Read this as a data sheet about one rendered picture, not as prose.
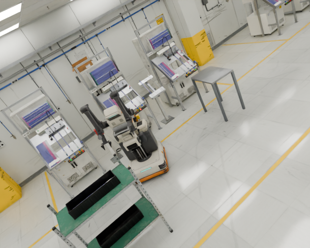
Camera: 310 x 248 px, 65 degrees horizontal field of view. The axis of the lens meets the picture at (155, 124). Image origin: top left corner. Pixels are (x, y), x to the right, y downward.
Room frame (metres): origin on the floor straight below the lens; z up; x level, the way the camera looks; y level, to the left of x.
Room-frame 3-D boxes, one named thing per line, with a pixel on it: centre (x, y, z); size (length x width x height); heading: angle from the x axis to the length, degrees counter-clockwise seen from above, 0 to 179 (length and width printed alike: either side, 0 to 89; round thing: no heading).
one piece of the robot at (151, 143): (3.55, 0.40, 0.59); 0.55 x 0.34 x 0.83; 81
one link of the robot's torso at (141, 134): (3.29, 0.38, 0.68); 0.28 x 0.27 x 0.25; 81
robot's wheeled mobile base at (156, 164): (3.46, 0.41, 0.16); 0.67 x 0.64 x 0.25; 171
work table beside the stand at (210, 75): (3.99, -1.29, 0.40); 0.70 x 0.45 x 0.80; 11
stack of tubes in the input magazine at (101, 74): (4.93, 0.40, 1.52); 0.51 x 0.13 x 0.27; 109
